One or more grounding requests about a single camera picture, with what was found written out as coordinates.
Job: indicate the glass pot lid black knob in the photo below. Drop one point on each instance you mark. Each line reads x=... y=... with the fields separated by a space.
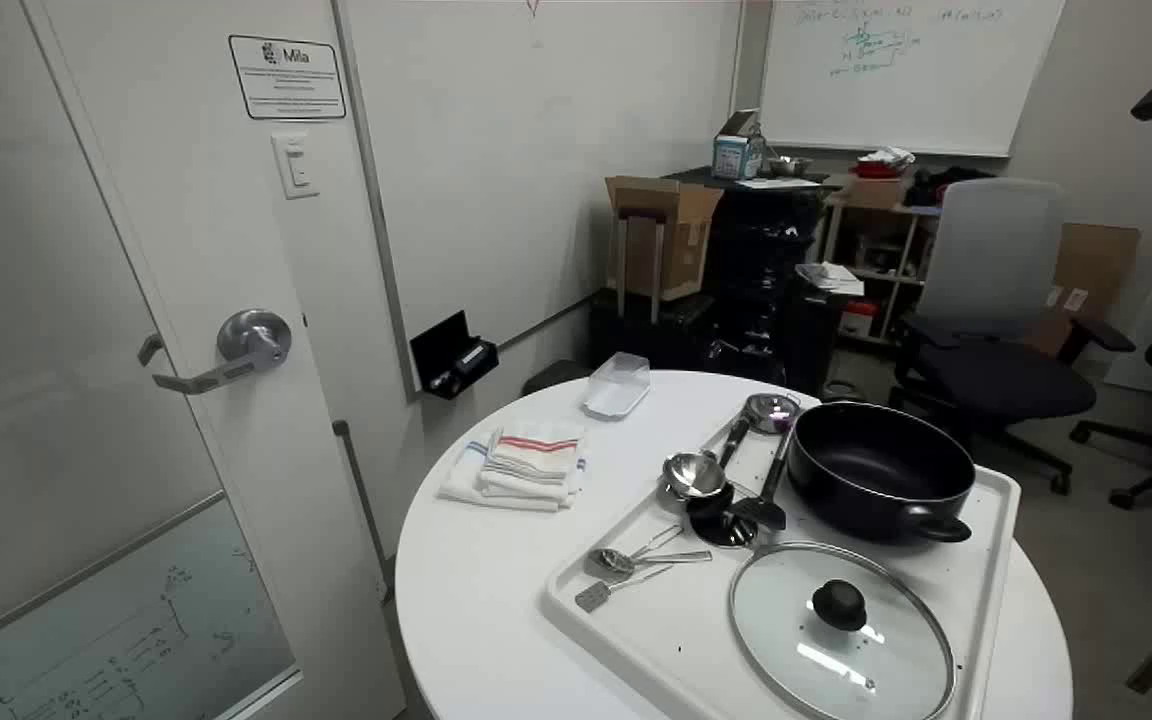
x=788 y=635

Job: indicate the clear plastic container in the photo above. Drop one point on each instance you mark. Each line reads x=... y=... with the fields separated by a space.
x=619 y=386

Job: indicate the dark gray case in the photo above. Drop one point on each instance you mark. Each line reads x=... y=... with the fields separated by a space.
x=648 y=333

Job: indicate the open cardboard box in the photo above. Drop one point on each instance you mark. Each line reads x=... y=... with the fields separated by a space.
x=662 y=240

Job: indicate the steel ladle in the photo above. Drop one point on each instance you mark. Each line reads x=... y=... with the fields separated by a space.
x=684 y=475

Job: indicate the small steel spoon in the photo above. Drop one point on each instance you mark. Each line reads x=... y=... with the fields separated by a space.
x=609 y=563

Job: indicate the tall black cabinet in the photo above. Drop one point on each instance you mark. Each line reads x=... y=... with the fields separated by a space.
x=767 y=267

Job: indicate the black slotted spatula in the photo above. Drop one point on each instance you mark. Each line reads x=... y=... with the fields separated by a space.
x=723 y=522

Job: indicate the steel measuring spoon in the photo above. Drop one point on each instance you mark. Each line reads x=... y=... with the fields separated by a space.
x=595 y=598

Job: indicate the round white table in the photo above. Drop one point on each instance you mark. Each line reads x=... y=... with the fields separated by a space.
x=483 y=601

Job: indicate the small blue white box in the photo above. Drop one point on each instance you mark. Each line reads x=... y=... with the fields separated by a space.
x=737 y=148

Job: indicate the white paper stack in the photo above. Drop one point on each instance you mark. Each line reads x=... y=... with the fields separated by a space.
x=832 y=276

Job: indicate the white plastic tray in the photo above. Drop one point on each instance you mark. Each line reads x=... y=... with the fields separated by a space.
x=659 y=635

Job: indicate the wooden storage shelf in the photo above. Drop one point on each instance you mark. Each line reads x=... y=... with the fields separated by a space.
x=877 y=261

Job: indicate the red white shelf item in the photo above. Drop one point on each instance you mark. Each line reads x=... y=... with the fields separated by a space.
x=884 y=161

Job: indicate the white door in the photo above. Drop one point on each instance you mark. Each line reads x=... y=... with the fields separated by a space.
x=201 y=465

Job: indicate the white door sign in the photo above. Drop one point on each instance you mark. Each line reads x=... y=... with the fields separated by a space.
x=285 y=77

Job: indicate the gray office chair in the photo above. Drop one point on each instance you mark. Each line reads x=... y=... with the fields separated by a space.
x=996 y=267

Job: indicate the whiteboard with green writing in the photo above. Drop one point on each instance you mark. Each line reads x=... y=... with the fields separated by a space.
x=908 y=83

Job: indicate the flat cardboard box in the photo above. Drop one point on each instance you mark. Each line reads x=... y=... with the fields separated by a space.
x=1092 y=261

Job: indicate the frosted glass panel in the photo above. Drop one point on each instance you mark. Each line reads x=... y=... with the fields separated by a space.
x=99 y=642

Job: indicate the black wall marker holder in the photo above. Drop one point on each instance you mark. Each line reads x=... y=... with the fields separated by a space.
x=451 y=359

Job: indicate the white light switch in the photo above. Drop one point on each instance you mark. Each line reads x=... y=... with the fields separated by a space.
x=298 y=164

